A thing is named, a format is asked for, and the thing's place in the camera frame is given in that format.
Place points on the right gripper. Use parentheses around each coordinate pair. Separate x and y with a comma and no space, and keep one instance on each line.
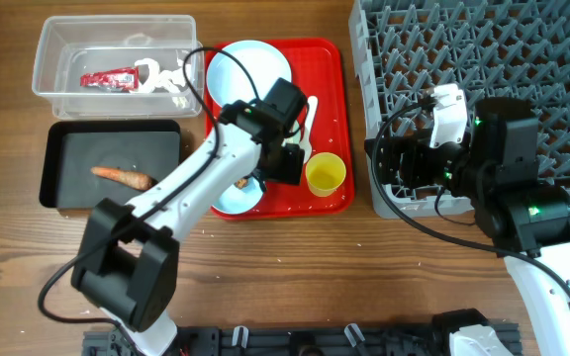
(416,147)

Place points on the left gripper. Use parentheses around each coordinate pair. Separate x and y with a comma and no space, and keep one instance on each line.
(291,170)

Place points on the brown food scrap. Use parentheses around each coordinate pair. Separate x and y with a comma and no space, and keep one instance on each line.
(241,183)

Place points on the yellow cup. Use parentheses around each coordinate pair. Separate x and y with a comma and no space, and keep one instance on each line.
(325,172)

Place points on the small light blue bowl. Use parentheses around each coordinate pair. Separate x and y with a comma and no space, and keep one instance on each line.
(236,201)

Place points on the large light blue plate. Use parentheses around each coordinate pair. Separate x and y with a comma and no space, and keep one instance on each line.
(227,82)

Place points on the orange carrot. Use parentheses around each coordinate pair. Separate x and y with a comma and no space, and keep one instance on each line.
(132,179)

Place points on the white tissue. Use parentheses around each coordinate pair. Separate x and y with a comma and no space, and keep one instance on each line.
(168,80)

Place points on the red snack wrapper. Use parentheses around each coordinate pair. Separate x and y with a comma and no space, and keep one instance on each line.
(125,79)

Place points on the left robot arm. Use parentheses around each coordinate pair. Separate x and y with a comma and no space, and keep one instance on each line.
(128,257)

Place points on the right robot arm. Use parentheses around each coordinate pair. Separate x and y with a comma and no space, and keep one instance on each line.
(528,221)

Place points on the grey dishwasher rack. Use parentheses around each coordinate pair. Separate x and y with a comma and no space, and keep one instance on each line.
(518,49)

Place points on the white plastic spoon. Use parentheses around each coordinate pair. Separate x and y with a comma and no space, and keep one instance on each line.
(305,141)

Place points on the black plastic tray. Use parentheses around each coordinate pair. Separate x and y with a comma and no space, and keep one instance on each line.
(151,147)

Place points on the clear plastic bin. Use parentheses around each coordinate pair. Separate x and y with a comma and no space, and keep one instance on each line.
(70,46)

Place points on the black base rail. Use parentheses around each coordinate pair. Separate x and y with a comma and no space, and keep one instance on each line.
(402,339)

